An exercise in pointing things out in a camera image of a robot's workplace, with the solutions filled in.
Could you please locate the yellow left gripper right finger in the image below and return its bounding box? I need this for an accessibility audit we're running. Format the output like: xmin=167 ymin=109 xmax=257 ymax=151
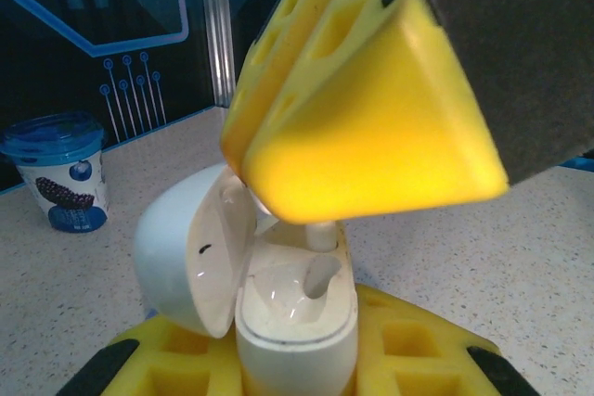
xmin=355 ymin=284 xmax=544 ymax=396

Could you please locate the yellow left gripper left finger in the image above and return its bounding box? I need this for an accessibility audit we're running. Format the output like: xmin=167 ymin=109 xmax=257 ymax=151
xmin=58 ymin=312 xmax=245 ymax=396

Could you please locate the white wireless earbud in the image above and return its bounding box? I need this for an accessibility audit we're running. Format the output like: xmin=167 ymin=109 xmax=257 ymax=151
xmin=250 ymin=189 xmax=336 ymax=254

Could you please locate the white bottle cap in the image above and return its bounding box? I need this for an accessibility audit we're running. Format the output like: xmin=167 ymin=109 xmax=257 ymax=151
xmin=133 ymin=164 xmax=358 ymax=396

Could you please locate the blue yogurt cup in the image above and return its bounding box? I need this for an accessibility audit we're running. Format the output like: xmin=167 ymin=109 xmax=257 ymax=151
xmin=0 ymin=110 xmax=111 ymax=235

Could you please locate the aluminium frame post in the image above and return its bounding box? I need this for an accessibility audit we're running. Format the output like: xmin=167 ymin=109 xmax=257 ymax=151
xmin=202 ymin=0 xmax=239 ymax=110

